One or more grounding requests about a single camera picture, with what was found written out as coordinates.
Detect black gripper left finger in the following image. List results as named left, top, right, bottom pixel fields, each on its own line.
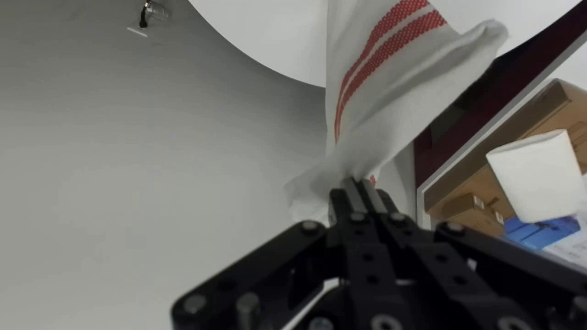
left=173, top=180, right=393, bottom=330

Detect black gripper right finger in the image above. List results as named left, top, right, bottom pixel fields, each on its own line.
left=360, top=180, right=587, bottom=330

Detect white cloth with red stripes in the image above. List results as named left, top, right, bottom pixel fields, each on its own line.
left=283, top=0, right=511, bottom=207

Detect small labelled cardboard box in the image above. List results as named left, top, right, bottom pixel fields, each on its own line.
left=430, top=189, right=520, bottom=240

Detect blue packet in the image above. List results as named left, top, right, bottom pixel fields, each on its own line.
left=501, top=215, right=582, bottom=253

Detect white paper envelope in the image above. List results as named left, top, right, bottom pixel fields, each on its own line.
left=485, top=129, right=586, bottom=226

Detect large brown cardboard box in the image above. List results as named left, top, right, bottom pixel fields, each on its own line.
left=424, top=79, right=587, bottom=213

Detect black cable stub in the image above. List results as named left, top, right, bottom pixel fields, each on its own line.
left=138, top=0, right=155, bottom=30

